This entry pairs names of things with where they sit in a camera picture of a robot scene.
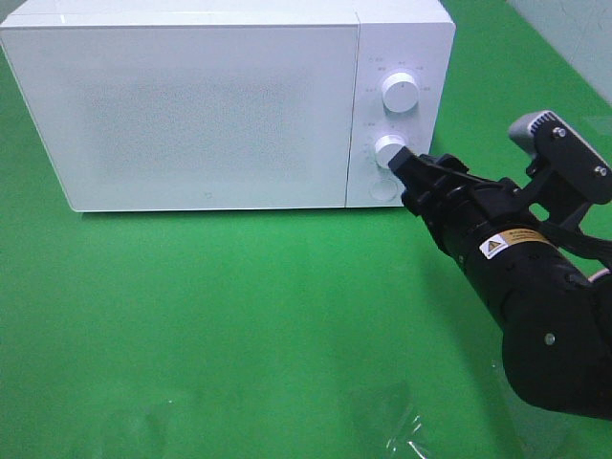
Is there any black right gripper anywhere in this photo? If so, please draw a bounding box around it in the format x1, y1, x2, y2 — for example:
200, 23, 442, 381
388, 146, 557, 268

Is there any white microwave door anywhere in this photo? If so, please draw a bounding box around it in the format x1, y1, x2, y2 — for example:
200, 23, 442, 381
1, 25, 358, 212

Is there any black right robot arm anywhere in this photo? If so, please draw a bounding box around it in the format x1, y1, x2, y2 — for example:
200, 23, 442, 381
389, 148, 611, 420

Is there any white round door button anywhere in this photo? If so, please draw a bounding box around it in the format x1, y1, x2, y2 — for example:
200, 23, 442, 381
369, 179, 398, 202

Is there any white lower microwave knob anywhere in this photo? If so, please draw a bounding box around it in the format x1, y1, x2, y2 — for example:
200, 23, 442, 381
374, 134, 405, 169

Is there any white microwave knob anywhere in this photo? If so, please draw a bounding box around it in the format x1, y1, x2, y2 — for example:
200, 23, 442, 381
382, 72, 420, 113
374, 134, 405, 169

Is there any white upper microwave knob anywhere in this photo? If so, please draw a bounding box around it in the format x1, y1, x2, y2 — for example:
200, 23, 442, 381
382, 72, 420, 113

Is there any green table mat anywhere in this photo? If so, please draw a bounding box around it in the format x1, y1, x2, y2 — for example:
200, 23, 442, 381
1, 62, 611, 458

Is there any white partition panel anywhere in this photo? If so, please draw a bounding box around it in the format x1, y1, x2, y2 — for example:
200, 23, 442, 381
509, 0, 611, 104

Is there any white microwave oven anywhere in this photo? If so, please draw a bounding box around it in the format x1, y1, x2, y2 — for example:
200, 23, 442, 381
1, 1, 456, 212

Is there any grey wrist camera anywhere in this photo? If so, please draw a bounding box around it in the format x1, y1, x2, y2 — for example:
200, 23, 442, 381
508, 110, 611, 205

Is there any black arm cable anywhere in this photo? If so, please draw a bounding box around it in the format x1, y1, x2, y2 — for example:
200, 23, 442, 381
539, 209, 612, 288

